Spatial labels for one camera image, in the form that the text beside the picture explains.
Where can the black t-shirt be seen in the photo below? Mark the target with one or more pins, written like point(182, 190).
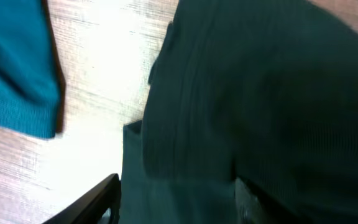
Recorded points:
point(264, 91)

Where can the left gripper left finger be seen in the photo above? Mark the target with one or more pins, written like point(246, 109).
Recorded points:
point(101, 204)

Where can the teal blue shirt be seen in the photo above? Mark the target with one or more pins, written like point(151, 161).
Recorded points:
point(29, 86)

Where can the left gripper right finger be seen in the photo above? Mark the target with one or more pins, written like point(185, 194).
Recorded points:
point(254, 206)

